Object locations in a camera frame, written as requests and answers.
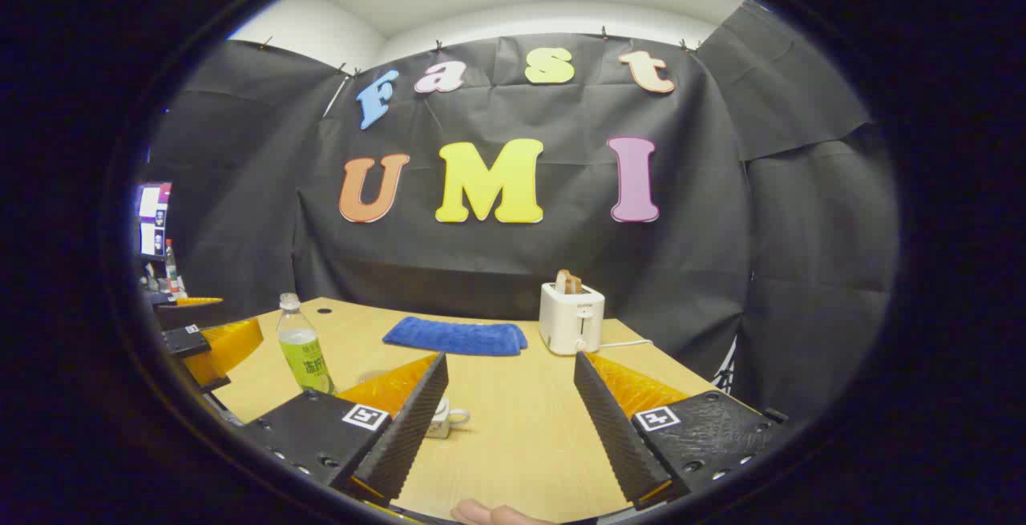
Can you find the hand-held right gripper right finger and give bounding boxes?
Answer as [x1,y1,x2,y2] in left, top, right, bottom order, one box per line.
[573,351,790,511]

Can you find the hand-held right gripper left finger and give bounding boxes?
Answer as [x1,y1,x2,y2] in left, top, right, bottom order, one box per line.
[240,351,450,508]

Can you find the green label water bottle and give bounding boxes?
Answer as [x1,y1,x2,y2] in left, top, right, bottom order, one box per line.
[277,293,336,395]

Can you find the computer monitor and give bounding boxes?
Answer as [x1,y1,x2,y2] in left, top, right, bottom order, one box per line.
[135,182,173,257]

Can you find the blue folded towel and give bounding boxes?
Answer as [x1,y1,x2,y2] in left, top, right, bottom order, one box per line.
[382,317,529,357]

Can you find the white toaster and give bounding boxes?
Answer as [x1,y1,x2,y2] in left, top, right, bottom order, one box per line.
[539,281,606,356]

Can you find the black backdrop cloth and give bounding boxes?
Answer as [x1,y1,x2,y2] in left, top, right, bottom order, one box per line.
[148,0,899,422]

